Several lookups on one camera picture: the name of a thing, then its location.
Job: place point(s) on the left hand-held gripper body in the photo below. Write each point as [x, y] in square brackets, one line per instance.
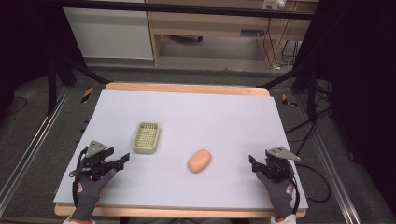
[95, 166]

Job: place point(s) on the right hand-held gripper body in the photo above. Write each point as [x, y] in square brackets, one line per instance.
[277, 168]

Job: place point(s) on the green slotted soap dish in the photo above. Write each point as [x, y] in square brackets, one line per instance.
[146, 138]

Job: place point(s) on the orange soap bar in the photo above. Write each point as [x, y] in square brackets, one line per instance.
[199, 161]

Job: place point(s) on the person's left hand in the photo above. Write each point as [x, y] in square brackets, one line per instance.
[88, 194]

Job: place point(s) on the person's right hand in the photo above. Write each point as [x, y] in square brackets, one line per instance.
[280, 197]

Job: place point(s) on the yellow black hazard tape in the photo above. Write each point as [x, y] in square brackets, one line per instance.
[87, 94]
[289, 101]

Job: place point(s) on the white foam board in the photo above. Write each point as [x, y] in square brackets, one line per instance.
[202, 118]

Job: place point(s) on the black metal stand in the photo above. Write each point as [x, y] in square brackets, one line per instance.
[52, 84]
[311, 93]

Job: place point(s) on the wooden table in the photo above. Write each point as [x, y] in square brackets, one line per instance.
[186, 88]

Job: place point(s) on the white cabinet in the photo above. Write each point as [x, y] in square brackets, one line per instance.
[112, 34]

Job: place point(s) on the black curtain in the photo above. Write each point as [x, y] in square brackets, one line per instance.
[25, 37]
[361, 77]

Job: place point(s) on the light wooden desk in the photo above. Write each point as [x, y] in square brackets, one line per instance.
[211, 23]

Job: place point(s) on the white power strip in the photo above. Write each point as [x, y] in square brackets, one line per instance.
[274, 4]

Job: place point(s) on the metal floor rail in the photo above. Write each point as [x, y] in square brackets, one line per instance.
[336, 174]
[34, 140]

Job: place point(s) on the black horizontal frame bar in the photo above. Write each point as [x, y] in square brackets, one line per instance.
[186, 8]

